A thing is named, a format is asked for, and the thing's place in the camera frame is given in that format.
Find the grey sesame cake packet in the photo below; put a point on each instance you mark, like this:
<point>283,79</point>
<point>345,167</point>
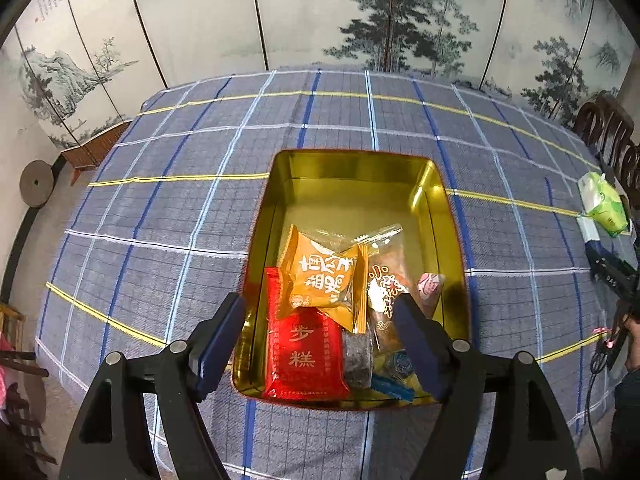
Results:
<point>358,359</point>

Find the green tissue pack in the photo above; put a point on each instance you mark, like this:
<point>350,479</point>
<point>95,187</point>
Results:
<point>602,203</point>

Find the gold red toffee tin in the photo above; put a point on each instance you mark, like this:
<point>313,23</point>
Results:
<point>336,196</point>

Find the orange snack packet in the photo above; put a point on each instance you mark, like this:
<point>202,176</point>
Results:
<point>326,276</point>

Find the blue white wrapped bar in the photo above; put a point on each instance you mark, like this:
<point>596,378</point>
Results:
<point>591,237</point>

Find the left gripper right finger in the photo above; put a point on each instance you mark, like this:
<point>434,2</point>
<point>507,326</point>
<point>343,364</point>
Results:
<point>529,437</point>

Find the small fried dough twist bag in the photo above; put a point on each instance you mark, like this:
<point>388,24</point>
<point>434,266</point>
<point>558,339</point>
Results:
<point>387,277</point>

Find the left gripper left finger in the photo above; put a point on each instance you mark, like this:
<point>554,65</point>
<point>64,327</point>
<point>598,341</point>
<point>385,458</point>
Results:
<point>111,438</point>

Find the plaid blue tablecloth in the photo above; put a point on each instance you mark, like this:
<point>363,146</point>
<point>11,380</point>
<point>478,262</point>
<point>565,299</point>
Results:
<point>162,233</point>

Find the red rice cake packet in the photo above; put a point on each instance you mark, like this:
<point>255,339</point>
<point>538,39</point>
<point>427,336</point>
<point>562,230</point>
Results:
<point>304,353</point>

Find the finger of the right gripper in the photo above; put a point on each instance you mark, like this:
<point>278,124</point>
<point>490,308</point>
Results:
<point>614,273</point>

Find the dark wooden chair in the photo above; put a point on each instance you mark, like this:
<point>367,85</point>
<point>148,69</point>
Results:
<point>628,172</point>
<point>605,126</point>

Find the painted folding screen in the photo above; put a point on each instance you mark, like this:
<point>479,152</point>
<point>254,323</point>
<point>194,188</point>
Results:
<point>72,68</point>

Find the round stone disc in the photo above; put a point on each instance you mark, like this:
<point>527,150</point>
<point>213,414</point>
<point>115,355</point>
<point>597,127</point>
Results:
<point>36,183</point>

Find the blue candy wrapper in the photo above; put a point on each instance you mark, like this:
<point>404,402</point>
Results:
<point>391,376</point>

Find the clear pink pastry packet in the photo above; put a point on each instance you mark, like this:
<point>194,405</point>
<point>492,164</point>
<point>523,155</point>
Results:
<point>429,289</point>

